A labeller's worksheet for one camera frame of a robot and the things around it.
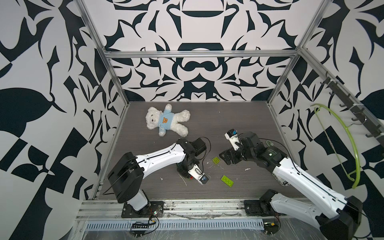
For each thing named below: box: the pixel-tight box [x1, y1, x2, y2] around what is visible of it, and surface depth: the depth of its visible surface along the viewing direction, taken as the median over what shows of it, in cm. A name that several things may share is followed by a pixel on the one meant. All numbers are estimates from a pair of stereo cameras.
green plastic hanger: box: [310, 103, 361, 189], surface depth 60 cm
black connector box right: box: [263, 221, 279, 236], surface depth 72 cm
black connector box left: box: [131, 223, 149, 229], surface depth 74 cm
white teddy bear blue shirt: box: [145, 103, 191, 138], surface depth 101 cm
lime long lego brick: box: [220, 174, 235, 188], surface depth 85 cm
